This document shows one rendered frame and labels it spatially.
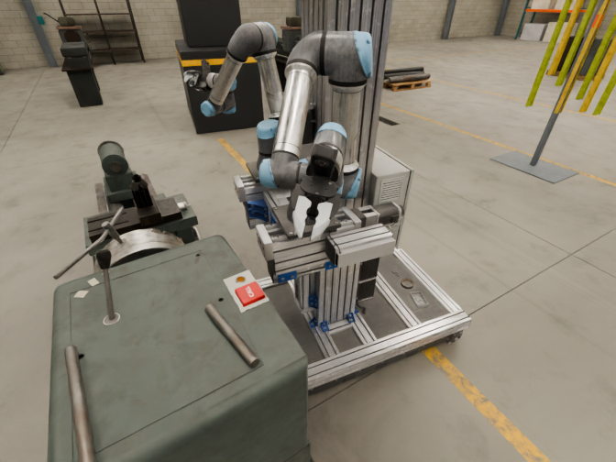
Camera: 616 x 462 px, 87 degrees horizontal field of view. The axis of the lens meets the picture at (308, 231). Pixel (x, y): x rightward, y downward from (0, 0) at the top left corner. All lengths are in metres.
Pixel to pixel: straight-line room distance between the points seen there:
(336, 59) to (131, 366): 0.91
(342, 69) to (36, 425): 2.34
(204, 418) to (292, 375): 0.18
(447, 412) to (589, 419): 0.77
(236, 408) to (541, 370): 2.18
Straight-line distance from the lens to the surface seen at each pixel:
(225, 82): 1.71
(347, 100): 1.06
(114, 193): 2.29
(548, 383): 2.59
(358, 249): 1.29
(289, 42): 7.67
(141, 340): 0.85
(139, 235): 1.22
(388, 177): 1.54
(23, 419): 2.59
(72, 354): 0.87
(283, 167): 0.84
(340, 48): 1.02
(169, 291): 0.94
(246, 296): 0.85
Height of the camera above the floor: 1.88
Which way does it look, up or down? 36 degrees down
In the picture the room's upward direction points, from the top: straight up
